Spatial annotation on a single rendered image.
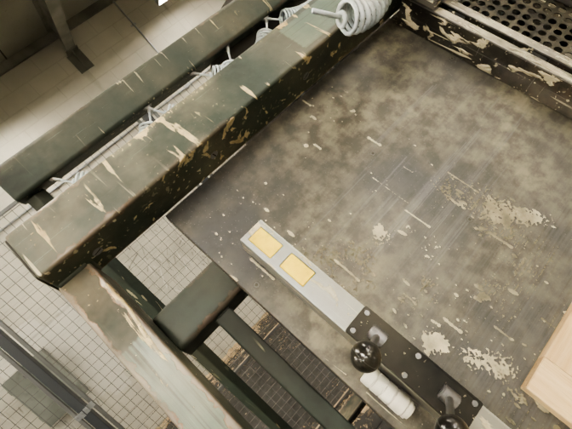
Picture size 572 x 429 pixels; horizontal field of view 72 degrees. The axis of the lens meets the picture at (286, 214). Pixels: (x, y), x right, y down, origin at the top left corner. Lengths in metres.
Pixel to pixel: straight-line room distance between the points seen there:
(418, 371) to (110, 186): 0.54
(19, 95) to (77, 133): 4.38
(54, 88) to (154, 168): 4.90
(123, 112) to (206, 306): 0.69
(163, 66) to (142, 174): 0.65
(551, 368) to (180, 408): 0.54
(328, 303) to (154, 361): 0.27
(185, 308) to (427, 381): 0.40
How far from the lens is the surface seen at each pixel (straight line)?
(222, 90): 0.76
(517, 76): 0.98
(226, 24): 1.39
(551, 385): 0.73
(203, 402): 0.61
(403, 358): 0.62
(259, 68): 0.79
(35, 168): 1.22
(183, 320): 0.72
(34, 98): 5.56
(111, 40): 5.72
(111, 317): 0.67
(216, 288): 0.72
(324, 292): 0.63
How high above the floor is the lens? 1.83
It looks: 11 degrees down
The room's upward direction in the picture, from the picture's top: 41 degrees counter-clockwise
